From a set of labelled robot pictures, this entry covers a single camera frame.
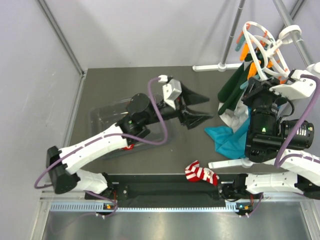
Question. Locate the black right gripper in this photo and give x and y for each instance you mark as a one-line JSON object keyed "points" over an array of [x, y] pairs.
{"points": [[258, 88]]}

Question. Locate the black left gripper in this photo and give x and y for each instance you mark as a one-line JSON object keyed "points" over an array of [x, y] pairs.
{"points": [[186, 117]]}

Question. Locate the white round clip hanger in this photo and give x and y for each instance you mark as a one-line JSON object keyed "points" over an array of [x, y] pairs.
{"points": [[268, 60]]}

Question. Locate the red striped santa sock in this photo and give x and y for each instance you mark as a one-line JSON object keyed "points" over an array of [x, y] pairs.
{"points": [[195, 173]]}

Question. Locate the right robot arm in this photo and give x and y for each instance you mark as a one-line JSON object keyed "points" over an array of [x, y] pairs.
{"points": [[273, 140]]}

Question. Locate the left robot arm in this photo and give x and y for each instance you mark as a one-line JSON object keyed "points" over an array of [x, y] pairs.
{"points": [[143, 122]]}

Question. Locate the dark green sock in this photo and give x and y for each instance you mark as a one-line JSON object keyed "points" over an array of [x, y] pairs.
{"points": [[231, 92]]}

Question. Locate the white cloth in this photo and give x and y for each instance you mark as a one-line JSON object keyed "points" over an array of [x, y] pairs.
{"points": [[234, 119]]}

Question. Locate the teal cloth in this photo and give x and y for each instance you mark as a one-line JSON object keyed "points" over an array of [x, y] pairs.
{"points": [[228, 143]]}

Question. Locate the red snowflake bear sock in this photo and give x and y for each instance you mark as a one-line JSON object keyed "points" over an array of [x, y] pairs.
{"points": [[129, 147]]}

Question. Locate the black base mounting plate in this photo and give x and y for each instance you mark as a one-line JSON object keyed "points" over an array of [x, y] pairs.
{"points": [[155, 191]]}

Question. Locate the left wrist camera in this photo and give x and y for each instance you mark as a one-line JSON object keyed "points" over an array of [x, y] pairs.
{"points": [[171, 90]]}

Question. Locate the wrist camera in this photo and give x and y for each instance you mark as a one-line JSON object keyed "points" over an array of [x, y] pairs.
{"points": [[171, 90], [300, 87]]}

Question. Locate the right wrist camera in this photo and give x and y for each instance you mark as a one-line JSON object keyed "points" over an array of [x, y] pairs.
{"points": [[300, 87]]}

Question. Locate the grey drying rack frame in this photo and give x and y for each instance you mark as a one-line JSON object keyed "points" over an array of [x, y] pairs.
{"points": [[296, 59]]}

